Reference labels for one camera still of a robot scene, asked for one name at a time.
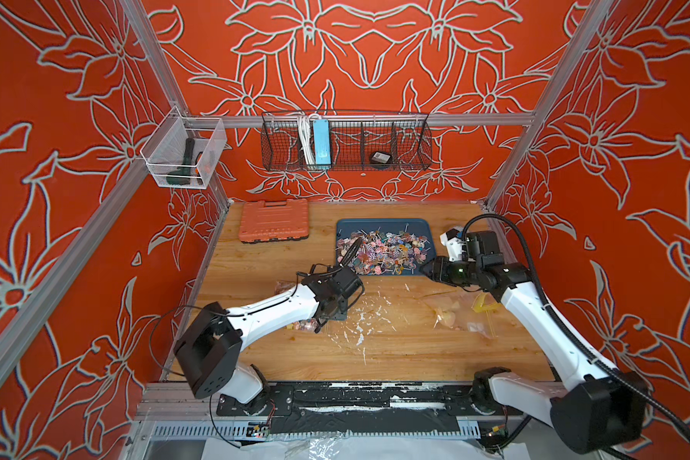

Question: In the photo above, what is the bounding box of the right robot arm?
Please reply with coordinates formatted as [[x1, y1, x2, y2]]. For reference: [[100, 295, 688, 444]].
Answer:
[[422, 228, 648, 454]]

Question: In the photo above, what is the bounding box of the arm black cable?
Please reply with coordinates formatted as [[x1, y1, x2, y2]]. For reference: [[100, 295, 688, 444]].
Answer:
[[148, 237, 366, 450], [459, 214, 690, 460]]

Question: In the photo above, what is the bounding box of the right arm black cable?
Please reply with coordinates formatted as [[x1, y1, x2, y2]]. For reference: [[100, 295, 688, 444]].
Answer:
[[459, 214, 690, 460]]

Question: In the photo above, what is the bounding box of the white cable bundle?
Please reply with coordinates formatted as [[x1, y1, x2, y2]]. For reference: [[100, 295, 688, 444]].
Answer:
[[296, 114, 315, 168]]

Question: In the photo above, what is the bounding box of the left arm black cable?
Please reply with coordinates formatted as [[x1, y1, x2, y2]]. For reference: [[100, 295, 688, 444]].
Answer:
[[148, 237, 366, 450]]

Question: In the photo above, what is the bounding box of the green black screwdriver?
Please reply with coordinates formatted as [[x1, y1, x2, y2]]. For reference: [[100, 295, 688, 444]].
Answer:
[[167, 137, 196, 186]]

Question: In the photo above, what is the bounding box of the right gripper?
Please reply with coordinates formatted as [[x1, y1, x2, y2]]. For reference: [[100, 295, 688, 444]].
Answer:
[[422, 254, 486, 287]]

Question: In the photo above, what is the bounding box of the light blue power bank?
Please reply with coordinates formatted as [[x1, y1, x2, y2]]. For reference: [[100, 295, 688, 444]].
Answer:
[[312, 118, 332, 169]]

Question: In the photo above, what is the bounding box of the clear acrylic box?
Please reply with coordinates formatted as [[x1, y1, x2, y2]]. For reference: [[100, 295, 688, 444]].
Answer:
[[141, 107, 227, 190]]

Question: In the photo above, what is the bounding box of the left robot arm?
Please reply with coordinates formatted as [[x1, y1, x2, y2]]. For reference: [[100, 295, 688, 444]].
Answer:
[[174, 266, 365, 408]]

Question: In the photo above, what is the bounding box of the blue plastic tray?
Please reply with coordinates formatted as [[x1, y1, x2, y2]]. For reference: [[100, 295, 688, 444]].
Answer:
[[335, 218, 436, 258]]

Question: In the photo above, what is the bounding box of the black wire basket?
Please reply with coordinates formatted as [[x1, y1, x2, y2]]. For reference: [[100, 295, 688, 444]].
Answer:
[[261, 110, 433, 173]]

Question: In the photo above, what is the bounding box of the orange tool case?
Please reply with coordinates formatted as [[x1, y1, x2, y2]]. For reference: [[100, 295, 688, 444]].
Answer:
[[238, 199, 310, 243]]

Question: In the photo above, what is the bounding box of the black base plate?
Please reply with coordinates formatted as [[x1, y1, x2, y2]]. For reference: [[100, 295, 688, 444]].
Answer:
[[213, 381, 520, 417]]

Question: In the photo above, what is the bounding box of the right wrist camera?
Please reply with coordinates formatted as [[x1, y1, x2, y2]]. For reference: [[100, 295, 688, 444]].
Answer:
[[440, 227, 464, 262]]

